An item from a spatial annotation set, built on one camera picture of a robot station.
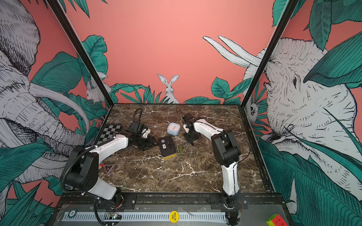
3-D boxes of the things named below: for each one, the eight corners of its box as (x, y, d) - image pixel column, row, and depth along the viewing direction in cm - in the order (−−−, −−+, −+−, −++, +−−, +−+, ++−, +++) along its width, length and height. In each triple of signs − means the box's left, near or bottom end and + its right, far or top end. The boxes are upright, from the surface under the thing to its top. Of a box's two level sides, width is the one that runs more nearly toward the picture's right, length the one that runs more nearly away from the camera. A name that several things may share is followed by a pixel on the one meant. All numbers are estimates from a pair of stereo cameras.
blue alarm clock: (166, 136, 103) (166, 133, 100) (168, 124, 110) (167, 121, 107) (180, 136, 103) (180, 133, 100) (180, 124, 110) (180, 122, 107)
